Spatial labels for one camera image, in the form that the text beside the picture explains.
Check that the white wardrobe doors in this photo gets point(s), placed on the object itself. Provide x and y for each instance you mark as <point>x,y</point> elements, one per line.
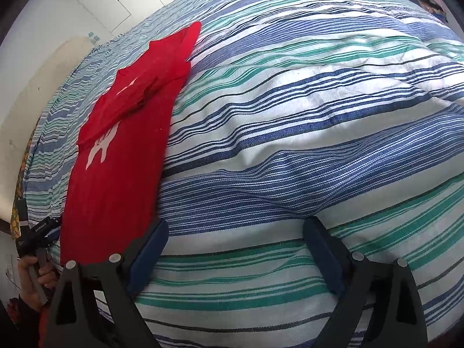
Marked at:
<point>119,0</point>

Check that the red sweater with white print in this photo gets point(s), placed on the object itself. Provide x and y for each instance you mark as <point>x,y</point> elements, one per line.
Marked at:
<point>119,159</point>

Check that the person's left forearm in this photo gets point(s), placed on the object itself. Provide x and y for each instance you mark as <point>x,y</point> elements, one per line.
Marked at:
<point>31,322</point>

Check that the blue green striped duvet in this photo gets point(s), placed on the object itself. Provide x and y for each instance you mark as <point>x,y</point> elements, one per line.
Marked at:
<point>297,134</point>

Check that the orange fleece garment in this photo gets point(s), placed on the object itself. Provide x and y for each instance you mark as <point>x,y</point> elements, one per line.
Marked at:
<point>44,328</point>

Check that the yellow patterned cloth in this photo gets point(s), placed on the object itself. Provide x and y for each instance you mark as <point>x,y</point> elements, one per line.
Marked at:
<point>23,174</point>

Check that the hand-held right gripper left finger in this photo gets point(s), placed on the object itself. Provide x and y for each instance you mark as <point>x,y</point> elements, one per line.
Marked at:
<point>148,261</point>

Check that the person's left hand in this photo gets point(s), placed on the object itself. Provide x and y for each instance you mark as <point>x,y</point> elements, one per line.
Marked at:
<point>31,286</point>

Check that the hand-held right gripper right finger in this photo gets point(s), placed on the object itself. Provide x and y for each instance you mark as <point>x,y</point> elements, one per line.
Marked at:
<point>326,261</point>

